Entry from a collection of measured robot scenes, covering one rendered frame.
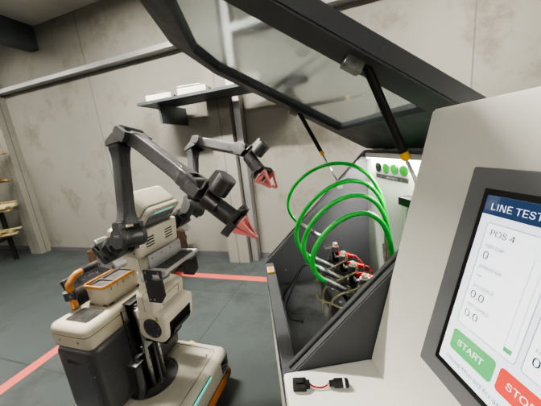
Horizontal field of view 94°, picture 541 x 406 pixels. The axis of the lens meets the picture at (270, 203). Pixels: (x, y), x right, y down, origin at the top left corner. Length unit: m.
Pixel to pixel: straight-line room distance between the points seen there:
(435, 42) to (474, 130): 2.80
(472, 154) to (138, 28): 4.20
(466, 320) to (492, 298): 0.06
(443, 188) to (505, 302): 0.20
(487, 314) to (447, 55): 2.98
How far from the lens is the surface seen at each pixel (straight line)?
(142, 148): 1.00
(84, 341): 1.53
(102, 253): 1.18
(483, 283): 0.48
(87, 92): 4.99
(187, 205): 1.37
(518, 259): 0.45
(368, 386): 0.71
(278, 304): 0.99
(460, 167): 0.54
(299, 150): 3.16
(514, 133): 0.49
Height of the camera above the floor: 1.51
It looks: 12 degrees down
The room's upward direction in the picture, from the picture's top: 6 degrees counter-clockwise
